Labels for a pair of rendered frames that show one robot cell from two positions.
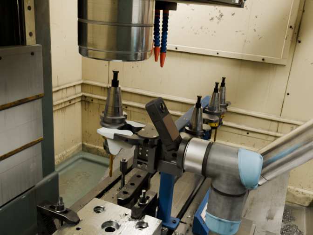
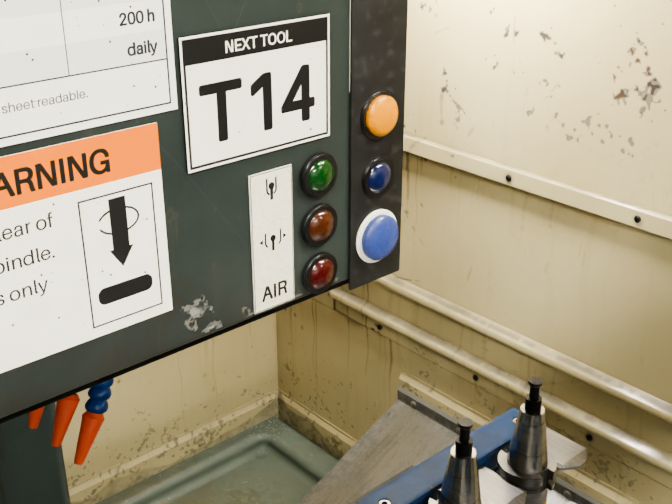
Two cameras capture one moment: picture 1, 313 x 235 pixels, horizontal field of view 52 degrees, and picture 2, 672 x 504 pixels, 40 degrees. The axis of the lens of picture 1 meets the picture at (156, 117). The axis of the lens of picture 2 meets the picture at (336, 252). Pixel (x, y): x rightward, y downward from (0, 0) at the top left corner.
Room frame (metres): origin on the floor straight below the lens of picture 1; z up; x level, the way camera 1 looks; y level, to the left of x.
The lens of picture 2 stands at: (0.40, -0.42, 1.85)
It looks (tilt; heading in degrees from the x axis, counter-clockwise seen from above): 25 degrees down; 26
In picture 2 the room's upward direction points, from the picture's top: straight up
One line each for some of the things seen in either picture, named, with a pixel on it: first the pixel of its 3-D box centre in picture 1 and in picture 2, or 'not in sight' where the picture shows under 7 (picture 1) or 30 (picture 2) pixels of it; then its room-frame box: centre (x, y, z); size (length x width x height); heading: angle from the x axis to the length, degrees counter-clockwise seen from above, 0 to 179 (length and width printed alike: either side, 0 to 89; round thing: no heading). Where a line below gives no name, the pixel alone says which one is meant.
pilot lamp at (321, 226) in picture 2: not in sight; (320, 225); (0.85, -0.19, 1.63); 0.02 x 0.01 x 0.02; 158
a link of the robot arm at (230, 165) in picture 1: (232, 166); not in sight; (0.59, -0.17, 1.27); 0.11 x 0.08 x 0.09; 68
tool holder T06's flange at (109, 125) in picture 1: (113, 119); not in sight; (0.70, 0.10, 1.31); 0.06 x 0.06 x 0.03
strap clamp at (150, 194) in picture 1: (143, 210); not in sight; (0.83, 0.02, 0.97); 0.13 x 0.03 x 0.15; 158
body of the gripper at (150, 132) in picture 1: (161, 149); not in sight; (0.65, -0.02, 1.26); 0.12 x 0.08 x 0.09; 68
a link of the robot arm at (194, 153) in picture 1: (196, 155); not in sight; (0.63, -0.09, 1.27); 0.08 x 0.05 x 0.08; 158
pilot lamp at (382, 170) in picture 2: not in sight; (378, 177); (0.90, -0.20, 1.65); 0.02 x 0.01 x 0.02; 158
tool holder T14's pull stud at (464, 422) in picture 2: (216, 86); (464, 436); (1.12, -0.20, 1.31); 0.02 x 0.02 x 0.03
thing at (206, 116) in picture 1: (208, 117); not in sight; (1.07, -0.18, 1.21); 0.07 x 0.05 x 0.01; 68
